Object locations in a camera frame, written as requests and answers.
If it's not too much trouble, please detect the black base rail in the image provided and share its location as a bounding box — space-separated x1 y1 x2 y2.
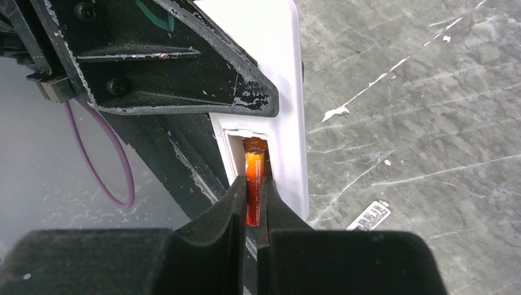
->
102 112 229 229

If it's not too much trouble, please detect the white battery cover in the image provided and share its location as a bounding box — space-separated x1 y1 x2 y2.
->
346 200 391 231

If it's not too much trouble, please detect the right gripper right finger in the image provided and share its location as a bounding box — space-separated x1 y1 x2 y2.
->
257 177 447 294

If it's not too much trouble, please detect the white remote control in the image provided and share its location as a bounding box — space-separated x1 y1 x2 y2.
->
197 1 309 219

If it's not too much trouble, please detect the purple base cable loop left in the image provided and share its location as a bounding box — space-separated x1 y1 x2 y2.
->
63 97 136 209

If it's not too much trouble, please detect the orange red AA battery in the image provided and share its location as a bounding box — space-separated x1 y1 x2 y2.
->
245 149 265 226

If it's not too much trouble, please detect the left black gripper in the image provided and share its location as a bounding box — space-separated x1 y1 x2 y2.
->
1 1 77 103

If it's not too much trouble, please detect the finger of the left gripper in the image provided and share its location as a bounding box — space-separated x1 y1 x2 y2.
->
32 1 279 117

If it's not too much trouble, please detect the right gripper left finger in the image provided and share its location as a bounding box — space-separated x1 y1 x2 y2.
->
1 176 246 294

